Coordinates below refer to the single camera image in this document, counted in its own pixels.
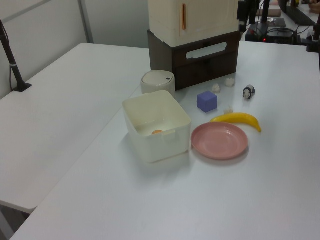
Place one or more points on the panda toy figure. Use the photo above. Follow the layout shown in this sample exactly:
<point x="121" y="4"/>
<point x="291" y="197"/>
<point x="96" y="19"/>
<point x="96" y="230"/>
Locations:
<point x="248" y="92"/>

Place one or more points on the yellow banana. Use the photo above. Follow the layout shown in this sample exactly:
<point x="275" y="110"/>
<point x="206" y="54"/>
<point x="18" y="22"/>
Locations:
<point x="241" y="118"/>

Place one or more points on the black table clamp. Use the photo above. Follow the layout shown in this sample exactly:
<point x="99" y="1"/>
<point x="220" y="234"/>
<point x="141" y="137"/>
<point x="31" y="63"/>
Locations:
<point x="312" y="42"/>

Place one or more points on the black electronics box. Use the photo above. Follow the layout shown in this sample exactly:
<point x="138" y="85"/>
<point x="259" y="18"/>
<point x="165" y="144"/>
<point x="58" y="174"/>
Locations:
<point x="275" y="33"/>

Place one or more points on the small orange item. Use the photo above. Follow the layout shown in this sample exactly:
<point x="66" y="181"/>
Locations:
<point x="157" y="132"/>

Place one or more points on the purple cube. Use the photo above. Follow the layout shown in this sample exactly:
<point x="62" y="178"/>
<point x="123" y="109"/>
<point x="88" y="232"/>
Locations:
<point x="206" y="102"/>

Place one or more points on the dark brown wooden drawer box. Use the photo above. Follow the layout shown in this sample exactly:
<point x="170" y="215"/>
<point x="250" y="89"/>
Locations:
<point x="212" y="67"/>

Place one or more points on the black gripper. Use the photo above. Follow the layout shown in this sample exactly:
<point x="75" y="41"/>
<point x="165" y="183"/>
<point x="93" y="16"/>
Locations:
<point x="243" y="10"/>

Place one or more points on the crumpled white paper ball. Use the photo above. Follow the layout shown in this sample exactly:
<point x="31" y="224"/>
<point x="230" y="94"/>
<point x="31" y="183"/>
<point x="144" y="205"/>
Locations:
<point x="216" y="88"/>
<point x="229" y="82"/>

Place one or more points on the dark camera stand pole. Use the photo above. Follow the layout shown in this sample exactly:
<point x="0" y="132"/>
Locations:
<point x="11" y="60"/>

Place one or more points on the pink plate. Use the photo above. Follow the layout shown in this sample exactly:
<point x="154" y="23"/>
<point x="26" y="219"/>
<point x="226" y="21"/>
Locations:
<point x="219" y="141"/>

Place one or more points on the cream open plastic bin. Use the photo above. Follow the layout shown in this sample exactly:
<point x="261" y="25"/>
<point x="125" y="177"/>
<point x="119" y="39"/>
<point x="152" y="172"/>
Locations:
<point x="160" y="147"/>

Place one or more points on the small beige lidded trash can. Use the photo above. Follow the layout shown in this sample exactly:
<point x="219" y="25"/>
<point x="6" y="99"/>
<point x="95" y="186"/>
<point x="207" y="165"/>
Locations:
<point x="157" y="82"/>

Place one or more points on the dark background stand pole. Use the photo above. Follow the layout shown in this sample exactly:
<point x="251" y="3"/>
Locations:
<point x="265" y="11"/>

